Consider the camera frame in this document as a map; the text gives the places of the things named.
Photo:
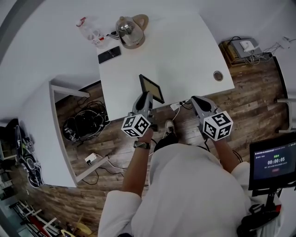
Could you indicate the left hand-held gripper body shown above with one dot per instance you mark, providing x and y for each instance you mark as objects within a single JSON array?
[{"x": 136, "y": 125}]

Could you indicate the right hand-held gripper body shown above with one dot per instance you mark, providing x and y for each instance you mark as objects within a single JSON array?
[{"x": 218, "y": 126}]

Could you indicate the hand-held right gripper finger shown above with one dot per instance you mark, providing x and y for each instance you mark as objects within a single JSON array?
[
  {"x": 208, "y": 105},
  {"x": 199, "y": 107}
]

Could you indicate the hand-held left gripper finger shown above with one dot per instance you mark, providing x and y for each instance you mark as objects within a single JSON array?
[
  {"x": 148, "y": 104},
  {"x": 138, "y": 104}
]

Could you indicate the black framed square tile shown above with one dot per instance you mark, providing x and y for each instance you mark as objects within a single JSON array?
[{"x": 152, "y": 89}]

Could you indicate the person's right forearm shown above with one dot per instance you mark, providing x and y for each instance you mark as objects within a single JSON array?
[{"x": 225, "y": 155}]

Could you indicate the person's left forearm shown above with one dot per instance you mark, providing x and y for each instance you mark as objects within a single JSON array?
[{"x": 136, "y": 166}]

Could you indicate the dark wrist watch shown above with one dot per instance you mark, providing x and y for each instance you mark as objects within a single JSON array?
[{"x": 142, "y": 145}]

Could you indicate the white power strip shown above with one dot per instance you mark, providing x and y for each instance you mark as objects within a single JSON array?
[{"x": 175, "y": 106}]

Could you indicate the round desk grommet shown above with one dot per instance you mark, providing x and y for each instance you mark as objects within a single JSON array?
[{"x": 217, "y": 76}]

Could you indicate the person's shoe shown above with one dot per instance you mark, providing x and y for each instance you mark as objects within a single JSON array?
[{"x": 170, "y": 127}]

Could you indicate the person's black trouser leg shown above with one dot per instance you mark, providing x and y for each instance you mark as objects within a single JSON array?
[{"x": 166, "y": 142}]

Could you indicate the white device on wooden box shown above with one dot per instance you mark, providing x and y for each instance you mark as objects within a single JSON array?
[{"x": 231, "y": 55}]

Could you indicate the white power adapter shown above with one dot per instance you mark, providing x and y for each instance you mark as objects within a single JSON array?
[{"x": 90, "y": 159}]

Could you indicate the black smartphone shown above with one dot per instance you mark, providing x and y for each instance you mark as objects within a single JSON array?
[{"x": 109, "y": 54}]

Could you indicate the black monitor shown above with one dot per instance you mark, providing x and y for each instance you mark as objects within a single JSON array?
[{"x": 273, "y": 162}]

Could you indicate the grey flat device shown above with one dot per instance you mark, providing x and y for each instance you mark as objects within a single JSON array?
[{"x": 246, "y": 48}]

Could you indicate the glass electric kettle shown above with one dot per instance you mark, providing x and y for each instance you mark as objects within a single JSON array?
[{"x": 130, "y": 31}]

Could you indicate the person's white shirt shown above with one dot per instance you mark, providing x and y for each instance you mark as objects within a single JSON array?
[{"x": 192, "y": 196}]

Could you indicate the clear plastic bottle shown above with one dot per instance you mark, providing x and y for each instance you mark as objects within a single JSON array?
[{"x": 91, "y": 33}]

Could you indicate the black monitor stand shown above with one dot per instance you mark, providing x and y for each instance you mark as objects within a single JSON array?
[{"x": 269, "y": 200}]

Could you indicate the white side desk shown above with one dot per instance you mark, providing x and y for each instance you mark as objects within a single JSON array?
[{"x": 39, "y": 129}]

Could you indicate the black waist pouch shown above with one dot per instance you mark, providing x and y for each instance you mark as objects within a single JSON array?
[{"x": 256, "y": 220}]

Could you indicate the yellow object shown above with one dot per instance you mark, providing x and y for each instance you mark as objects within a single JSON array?
[{"x": 77, "y": 229}]

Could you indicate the white metal rack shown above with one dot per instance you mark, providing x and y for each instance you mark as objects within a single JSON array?
[{"x": 34, "y": 215}]

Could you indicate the white wall plug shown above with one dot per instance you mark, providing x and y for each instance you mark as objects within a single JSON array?
[{"x": 286, "y": 42}]

